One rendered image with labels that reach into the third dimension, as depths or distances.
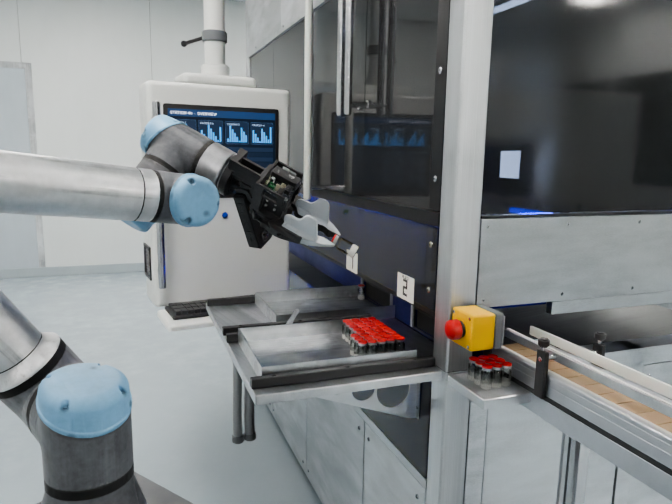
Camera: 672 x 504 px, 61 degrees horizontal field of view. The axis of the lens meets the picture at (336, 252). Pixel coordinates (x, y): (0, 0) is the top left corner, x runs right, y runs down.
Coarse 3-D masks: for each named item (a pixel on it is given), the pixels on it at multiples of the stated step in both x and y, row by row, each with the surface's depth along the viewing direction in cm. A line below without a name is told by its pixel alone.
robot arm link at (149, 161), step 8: (144, 160) 92; (152, 160) 91; (160, 160) 91; (144, 168) 91; (152, 168) 91; (160, 168) 91; (168, 168) 91; (128, 224) 93; (136, 224) 90; (144, 224) 90; (152, 224) 92
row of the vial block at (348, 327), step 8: (344, 320) 138; (344, 328) 138; (352, 328) 133; (360, 328) 132; (344, 336) 138; (360, 336) 128; (368, 336) 126; (368, 344) 125; (376, 344) 124; (368, 352) 124; (376, 352) 124
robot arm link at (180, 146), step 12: (156, 120) 93; (168, 120) 94; (144, 132) 93; (156, 132) 92; (168, 132) 93; (180, 132) 93; (192, 132) 94; (144, 144) 94; (156, 144) 93; (168, 144) 92; (180, 144) 92; (192, 144) 92; (204, 144) 93; (156, 156) 91; (168, 156) 92; (180, 156) 92; (192, 156) 92; (180, 168) 93; (192, 168) 93
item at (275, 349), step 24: (240, 336) 132; (264, 336) 137; (288, 336) 139; (312, 336) 140; (336, 336) 140; (264, 360) 123; (288, 360) 124; (312, 360) 124; (336, 360) 116; (360, 360) 118; (384, 360) 120
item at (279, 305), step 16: (320, 288) 177; (336, 288) 179; (352, 288) 181; (256, 304) 168; (272, 304) 169; (288, 304) 169; (304, 304) 170; (320, 304) 170; (336, 304) 170; (352, 304) 170; (368, 304) 171; (272, 320) 150
